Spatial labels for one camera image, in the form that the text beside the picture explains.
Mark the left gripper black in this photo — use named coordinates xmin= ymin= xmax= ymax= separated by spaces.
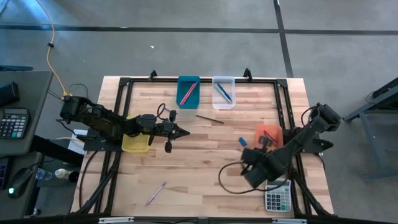
xmin=155 ymin=110 xmax=191 ymax=153

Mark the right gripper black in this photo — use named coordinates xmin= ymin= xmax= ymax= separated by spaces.
xmin=242 ymin=136 xmax=274 ymax=189

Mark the red crayon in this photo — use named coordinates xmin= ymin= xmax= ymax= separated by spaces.
xmin=263 ymin=129 xmax=279 ymax=145

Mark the thin dark brown pencil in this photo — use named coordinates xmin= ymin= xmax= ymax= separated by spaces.
xmin=195 ymin=114 xmax=225 ymax=124

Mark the orange pencil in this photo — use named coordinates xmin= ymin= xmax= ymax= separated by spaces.
xmin=182 ymin=81 xmax=198 ymax=105

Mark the yellow plastic bin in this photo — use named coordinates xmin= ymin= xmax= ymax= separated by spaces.
xmin=121 ymin=116 xmax=152 ymax=154

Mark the translucent purple pen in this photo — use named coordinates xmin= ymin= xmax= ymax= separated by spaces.
xmin=144 ymin=181 xmax=168 ymax=208

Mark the orange plastic bin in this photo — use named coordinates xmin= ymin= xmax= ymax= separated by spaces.
xmin=254 ymin=124 xmax=284 ymax=151

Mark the clear plastic bin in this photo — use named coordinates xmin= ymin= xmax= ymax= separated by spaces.
xmin=212 ymin=75 xmax=236 ymax=110

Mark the teal plastic bin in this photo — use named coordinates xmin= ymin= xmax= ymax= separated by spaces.
xmin=176 ymin=75 xmax=201 ymax=110

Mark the white desk calculator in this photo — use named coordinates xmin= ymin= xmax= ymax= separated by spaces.
xmin=264 ymin=179 xmax=292 ymax=213

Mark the teal pen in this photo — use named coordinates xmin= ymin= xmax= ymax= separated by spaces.
xmin=213 ymin=83 xmax=231 ymax=104

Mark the white flat box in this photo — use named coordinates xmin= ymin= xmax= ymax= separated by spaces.
xmin=67 ymin=128 xmax=86 ymax=156

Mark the white bottle black cap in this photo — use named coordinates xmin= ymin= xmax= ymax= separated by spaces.
xmin=54 ymin=167 xmax=80 ymax=184

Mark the black desk support beam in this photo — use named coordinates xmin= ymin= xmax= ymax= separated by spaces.
xmin=30 ymin=135 xmax=85 ymax=166

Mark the clear water bottle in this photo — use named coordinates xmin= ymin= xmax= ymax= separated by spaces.
xmin=35 ymin=167 xmax=53 ymax=181

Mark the grey office desk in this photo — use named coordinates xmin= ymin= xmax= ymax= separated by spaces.
xmin=0 ymin=70 xmax=54 ymax=220

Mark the grey metal table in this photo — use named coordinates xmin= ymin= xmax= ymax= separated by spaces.
xmin=341 ymin=77 xmax=398 ymax=181

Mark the black desk calculator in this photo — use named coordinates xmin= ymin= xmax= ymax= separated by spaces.
xmin=0 ymin=107 xmax=31 ymax=140

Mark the black computer mouse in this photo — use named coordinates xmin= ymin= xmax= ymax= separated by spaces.
xmin=6 ymin=167 xmax=34 ymax=199

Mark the black speaker box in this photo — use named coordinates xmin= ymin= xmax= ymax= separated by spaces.
xmin=0 ymin=81 xmax=21 ymax=108

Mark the black flat panel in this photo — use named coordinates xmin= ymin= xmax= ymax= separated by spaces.
xmin=0 ymin=64 xmax=34 ymax=72

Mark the black keyboard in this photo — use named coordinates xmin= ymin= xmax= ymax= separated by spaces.
xmin=0 ymin=156 xmax=9 ymax=190

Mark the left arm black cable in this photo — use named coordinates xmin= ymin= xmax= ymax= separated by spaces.
xmin=148 ymin=102 xmax=169 ymax=147

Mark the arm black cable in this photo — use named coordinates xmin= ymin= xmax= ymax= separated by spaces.
xmin=218 ymin=161 xmax=292 ymax=195
xmin=148 ymin=102 xmax=169 ymax=147

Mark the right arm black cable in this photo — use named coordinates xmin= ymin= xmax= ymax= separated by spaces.
xmin=218 ymin=161 xmax=292 ymax=195

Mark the black aluminium table frame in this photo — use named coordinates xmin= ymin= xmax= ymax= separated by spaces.
xmin=70 ymin=74 xmax=335 ymax=218

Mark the silver metal bracket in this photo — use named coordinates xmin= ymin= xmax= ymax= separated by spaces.
xmin=98 ymin=216 xmax=135 ymax=224
xmin=271 ymin=217 xmax=308 ymax=224

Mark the thin black floor cable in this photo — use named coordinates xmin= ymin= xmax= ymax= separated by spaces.
xmin=48 ymin=83 xmax=91 ymax=101

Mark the yellow extension cord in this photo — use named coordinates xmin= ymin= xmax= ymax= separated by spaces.
xmin=34 ymin=0 xmax=70 ymax=98

